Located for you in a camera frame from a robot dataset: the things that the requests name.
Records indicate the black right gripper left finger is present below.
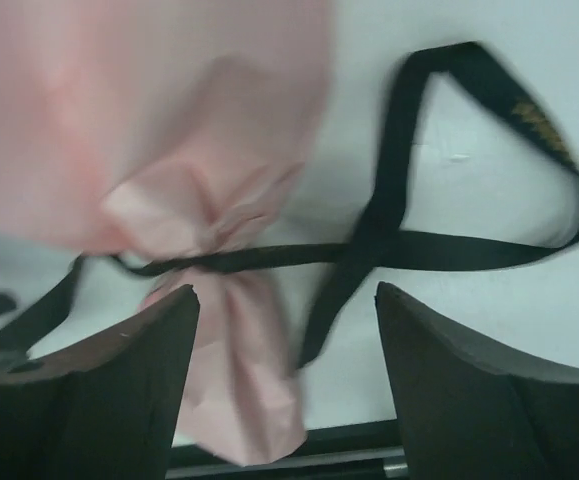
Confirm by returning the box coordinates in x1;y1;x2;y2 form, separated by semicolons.
0;286;199;479

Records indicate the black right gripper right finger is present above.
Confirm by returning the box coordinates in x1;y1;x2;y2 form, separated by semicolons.
375;282;579;479

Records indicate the black ribbon gold lettering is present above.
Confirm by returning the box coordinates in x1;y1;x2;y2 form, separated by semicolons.
0;42;579;376

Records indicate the pink flower bouquet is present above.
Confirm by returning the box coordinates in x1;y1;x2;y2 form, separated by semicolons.
0;1;335;466

